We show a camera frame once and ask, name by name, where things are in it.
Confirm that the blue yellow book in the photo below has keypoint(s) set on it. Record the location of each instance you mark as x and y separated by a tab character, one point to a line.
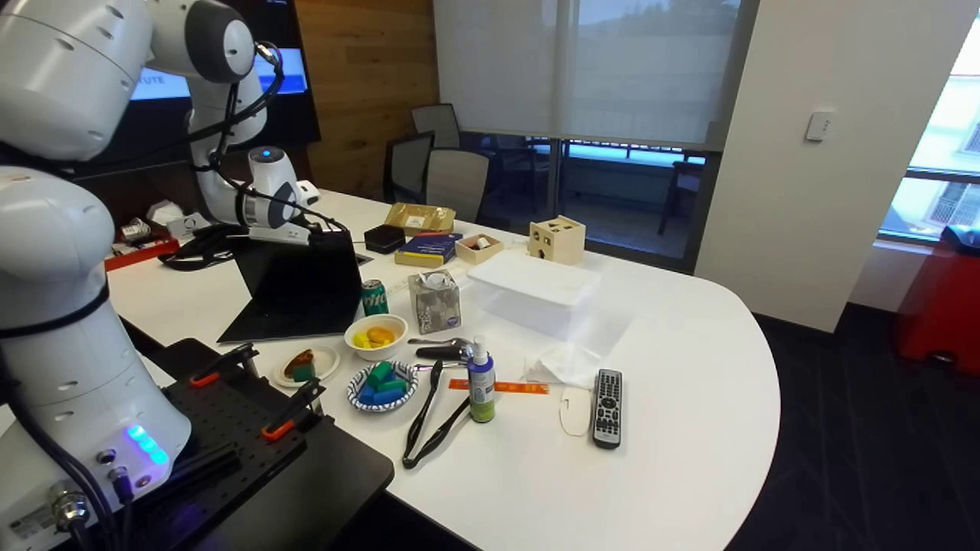
428	251

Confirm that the wooden shape sorter box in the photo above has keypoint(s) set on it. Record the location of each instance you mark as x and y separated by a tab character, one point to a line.
558	240

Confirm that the black clamp orange tip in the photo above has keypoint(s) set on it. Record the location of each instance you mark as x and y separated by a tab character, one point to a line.
218	368
290	418

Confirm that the grey Dell laptop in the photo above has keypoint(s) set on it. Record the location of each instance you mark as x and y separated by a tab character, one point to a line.
297	289

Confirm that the blue patterned plate with toys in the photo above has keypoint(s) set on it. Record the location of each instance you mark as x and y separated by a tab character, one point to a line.
382	387

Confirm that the cardboard box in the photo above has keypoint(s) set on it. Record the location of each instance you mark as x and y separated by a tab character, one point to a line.
420	220

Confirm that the green soda can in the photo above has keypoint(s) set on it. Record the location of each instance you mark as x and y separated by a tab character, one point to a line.
375	298

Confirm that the black marker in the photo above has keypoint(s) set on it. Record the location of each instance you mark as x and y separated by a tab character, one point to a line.
448	350

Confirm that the grey office chair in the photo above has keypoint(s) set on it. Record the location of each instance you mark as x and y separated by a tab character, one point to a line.
458	180

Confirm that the red bin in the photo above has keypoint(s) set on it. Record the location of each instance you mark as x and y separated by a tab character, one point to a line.
942	312

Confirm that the black mounting plate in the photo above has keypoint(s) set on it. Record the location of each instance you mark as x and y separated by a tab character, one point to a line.
231	487

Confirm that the black remote control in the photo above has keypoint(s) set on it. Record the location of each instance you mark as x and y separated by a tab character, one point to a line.
609	413

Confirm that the white bowl with yellow food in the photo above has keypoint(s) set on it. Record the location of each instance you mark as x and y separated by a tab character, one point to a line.
375	336

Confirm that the small wooden tray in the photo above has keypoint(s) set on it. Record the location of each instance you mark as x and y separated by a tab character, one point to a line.
477	248

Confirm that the spray bottle green base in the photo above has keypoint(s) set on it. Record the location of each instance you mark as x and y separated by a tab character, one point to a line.
483	384

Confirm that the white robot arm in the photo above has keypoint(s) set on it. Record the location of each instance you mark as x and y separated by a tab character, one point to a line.
65	77

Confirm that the wall light switch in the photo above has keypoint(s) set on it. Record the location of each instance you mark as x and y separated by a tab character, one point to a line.
819	123

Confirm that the black small box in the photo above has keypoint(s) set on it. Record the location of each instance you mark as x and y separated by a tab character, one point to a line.
384	240

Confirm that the white plate with food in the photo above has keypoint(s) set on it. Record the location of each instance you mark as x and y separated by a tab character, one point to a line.
308	366

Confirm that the clear plastic tray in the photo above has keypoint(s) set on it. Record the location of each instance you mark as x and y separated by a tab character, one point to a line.
531	292

